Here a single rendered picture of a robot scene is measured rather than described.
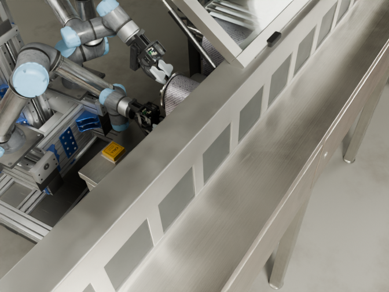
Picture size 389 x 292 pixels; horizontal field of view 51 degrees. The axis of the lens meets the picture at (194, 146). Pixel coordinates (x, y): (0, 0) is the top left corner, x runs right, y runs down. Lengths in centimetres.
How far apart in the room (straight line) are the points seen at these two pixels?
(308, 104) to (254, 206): 37
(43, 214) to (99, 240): 189
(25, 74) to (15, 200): 127
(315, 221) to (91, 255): 209
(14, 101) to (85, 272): 107
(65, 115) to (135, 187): 157
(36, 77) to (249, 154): 85
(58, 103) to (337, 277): 181
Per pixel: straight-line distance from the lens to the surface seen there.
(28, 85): 159
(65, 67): 173
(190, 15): 95
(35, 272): 70
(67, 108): 232
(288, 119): 114
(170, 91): 143
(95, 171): 176
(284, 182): 101
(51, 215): 255
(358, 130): 276
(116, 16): 149
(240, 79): 92
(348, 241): 265
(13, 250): 278
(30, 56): 162
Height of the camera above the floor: 225
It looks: 50 degrees down
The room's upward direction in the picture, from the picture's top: 3 degrees counter-clockwise
